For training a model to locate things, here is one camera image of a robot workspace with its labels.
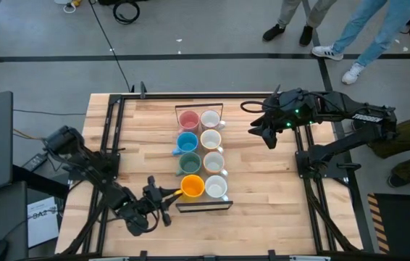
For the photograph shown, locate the thin grey cable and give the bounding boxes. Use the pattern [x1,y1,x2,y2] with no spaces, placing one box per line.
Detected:
[12,108,87,117]

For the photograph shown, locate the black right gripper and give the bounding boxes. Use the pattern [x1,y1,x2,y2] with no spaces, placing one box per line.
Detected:
[248,88,311,149]

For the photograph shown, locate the white grey-rimmed mug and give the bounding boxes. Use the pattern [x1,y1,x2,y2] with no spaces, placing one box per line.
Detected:
[204,175,230,202]

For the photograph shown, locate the white cable with yellow plug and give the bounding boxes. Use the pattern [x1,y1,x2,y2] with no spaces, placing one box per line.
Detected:
[62,0,83,15]

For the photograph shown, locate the white printed paper sheet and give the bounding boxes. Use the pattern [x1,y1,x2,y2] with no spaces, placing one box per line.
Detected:
[27,196,60,249]

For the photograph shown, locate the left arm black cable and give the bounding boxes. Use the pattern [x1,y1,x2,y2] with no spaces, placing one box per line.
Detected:
[128,207,161,236]

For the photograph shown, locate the long black floor cable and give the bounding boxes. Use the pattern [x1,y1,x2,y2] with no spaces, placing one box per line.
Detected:
[88,0,135,94]

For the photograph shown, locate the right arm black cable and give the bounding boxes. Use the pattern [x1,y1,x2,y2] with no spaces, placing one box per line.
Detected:
[240,100,275,114]

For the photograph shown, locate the pink mug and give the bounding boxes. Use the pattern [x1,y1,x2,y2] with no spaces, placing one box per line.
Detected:
[177,109,201,134]

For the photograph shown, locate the white mug with yellow dots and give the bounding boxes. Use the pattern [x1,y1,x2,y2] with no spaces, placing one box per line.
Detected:
[202,151,229,177]

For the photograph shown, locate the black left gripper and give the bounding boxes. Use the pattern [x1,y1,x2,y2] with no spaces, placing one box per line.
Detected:
[135,176,183,228]

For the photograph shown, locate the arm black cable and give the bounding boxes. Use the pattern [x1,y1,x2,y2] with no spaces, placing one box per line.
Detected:
[128,207,161,236]
[240,100,275,114]

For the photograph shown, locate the black metal table frame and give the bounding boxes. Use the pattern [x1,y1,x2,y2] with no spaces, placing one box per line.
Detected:
[59,92,367,261]

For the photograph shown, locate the green mug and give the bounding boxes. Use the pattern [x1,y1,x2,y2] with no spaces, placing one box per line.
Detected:
[175,151,203,178]

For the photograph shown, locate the white mug with red pattern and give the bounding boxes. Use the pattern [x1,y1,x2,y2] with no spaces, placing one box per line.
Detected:
[199,109,227,131]

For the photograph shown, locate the black mat with hazard stripes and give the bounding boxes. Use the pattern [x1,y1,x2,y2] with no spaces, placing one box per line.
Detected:
[367,192,410,254]

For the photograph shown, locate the yellow wires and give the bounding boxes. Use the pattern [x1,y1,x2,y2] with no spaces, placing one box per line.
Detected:
[12,127,46,142]

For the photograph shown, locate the coiled black cable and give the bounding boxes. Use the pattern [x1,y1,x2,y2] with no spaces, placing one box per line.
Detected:
[112,0,141,25]

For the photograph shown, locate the person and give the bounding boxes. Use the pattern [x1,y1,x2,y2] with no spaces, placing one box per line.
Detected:
[262,0,338,47]
[351,108,410,189]
[311,0,410,86]

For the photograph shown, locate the yellow-rimmed mug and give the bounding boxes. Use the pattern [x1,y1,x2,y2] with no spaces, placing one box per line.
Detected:
[200,128,225,154]

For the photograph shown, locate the blue mug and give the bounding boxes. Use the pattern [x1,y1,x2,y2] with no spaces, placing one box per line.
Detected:
[171,131,199,157]

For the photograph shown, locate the wooden tray with black handles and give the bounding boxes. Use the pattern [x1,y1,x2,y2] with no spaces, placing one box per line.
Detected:
[174,102,234,214]

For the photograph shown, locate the black power adapter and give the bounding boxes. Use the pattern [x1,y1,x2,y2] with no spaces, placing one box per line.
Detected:
[22,153,49,173]

